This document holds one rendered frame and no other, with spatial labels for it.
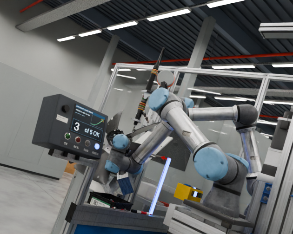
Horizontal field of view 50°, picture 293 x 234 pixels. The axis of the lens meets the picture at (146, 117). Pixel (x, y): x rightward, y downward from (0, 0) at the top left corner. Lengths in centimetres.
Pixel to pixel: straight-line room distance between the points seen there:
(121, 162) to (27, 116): 590
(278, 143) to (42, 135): 102
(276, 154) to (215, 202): 41
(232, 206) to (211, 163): 21
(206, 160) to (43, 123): 62
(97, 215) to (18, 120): 598
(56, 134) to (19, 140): 625
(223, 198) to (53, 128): 70
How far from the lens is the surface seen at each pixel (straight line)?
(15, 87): 728
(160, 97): 143
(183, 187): 197
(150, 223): 179
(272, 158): 155
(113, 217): 156
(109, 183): 200
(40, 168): 770
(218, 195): 130
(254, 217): 151
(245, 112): 179
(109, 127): 233
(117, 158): 157
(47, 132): 117
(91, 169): 138
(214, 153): 118
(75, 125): 122
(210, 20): 922
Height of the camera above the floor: 113
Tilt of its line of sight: 8 degrees up
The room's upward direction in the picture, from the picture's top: 20 degrees clockwise
